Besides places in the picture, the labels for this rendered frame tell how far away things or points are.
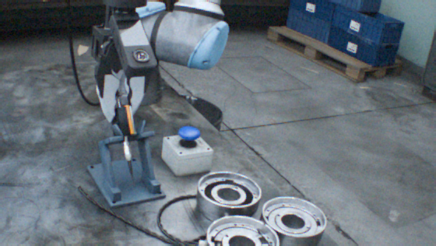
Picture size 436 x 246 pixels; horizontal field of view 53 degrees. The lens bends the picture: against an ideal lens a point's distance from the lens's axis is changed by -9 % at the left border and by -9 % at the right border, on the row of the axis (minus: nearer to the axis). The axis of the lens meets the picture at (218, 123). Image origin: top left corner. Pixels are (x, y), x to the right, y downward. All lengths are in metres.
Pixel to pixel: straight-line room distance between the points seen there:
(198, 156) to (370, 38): 3.55
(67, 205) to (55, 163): 0.13
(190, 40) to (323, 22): 3.71
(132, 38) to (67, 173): 0.29
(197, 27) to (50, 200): 0.49
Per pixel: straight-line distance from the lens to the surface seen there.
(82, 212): 0.77
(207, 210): 0.76
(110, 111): 0.78
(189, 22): 1.03
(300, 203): 0.79
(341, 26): 4.51
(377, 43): 4.27
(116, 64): 0.75
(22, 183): 0.84
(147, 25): 1.06
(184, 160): 0.85
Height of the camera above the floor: 1.27
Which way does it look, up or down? 26 degrees down
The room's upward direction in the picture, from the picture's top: 9 degrees clockwise
